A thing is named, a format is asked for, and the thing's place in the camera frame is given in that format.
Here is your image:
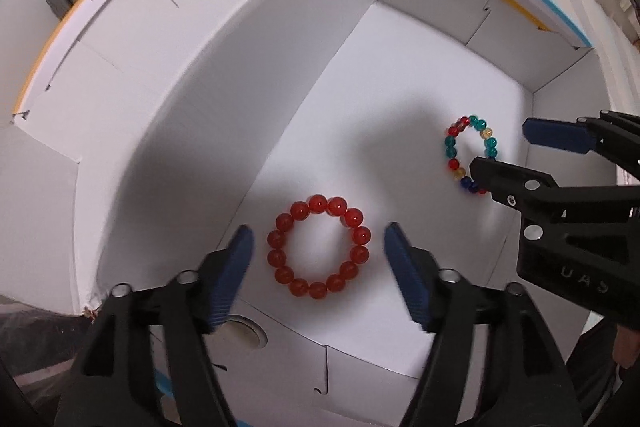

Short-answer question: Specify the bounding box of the multicolour bead bracelet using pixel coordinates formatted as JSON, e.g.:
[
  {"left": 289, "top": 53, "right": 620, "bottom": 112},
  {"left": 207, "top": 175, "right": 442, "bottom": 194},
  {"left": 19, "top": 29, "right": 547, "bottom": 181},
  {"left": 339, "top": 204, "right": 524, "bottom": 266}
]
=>
[{"left": 443, "top": 113, "right": 500, "bottom": 196}]

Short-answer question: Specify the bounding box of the printed cardboard box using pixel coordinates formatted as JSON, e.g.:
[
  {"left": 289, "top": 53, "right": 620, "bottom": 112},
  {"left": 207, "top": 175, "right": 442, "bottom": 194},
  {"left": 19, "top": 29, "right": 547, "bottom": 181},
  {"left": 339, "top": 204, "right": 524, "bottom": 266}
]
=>
[{"left": 0, "top": 0, "right": 613, "bottom": 427}]

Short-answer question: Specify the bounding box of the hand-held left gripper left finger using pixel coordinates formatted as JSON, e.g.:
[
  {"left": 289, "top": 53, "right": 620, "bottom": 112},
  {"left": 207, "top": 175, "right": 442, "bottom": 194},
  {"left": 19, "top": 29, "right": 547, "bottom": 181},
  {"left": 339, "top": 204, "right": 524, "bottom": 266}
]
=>
[{"left": 52, "top": 224, "right": 256, "bottom": 427}]

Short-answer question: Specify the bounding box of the person's right hand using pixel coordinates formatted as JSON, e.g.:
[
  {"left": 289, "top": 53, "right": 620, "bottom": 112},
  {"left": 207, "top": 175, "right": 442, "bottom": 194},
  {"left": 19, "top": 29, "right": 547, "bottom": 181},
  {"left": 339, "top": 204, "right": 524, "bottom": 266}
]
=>
[{"left": 617, "top": 322, "right": 640, "bottom": 368}]

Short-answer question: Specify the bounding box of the red bead bracelet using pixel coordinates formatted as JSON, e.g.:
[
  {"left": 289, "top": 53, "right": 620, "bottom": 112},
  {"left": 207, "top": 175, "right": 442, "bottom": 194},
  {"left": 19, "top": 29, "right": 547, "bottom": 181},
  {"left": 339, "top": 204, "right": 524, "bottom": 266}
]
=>
[{"left": 266, "top": 195, "right": 372, "bottom": 300}]

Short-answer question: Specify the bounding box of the person's right forearm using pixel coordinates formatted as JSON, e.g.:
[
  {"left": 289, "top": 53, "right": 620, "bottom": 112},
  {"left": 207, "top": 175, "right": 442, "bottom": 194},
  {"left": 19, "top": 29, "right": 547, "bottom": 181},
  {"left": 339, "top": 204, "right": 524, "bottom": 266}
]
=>
[{"left": 567, "top": 322, "right": 640, "bottom": 427}]

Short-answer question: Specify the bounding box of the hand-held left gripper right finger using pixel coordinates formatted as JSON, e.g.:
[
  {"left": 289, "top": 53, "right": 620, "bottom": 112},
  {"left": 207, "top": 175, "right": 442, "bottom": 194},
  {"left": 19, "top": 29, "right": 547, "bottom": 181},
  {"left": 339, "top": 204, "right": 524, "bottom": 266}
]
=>
[{"left": 382, "top": 222, "right": 586, "bottom": 427}]

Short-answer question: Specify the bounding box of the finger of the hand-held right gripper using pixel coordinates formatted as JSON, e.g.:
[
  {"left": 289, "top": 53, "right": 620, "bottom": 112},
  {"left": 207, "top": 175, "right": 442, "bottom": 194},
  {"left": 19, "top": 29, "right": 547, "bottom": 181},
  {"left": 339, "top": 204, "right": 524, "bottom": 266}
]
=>
[
  {"left": 522, "top": 109, "right": 640, "bottom": 182},
  {"left": 468, "top": 157, "right": 640, "bottom": 222}
]

